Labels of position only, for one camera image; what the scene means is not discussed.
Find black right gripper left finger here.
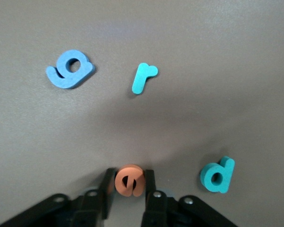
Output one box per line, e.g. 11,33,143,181
73,167,116,227

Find teal foam letter d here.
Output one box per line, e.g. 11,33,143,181
200,156,236,194

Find blue foam letter g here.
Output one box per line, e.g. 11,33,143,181
46,49,96,90

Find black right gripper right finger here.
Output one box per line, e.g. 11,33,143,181
141,169,180,227

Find teal foam letter r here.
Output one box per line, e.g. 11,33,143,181
131,62,159,95

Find orange foam letter e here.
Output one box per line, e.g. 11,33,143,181
113,164,146,197

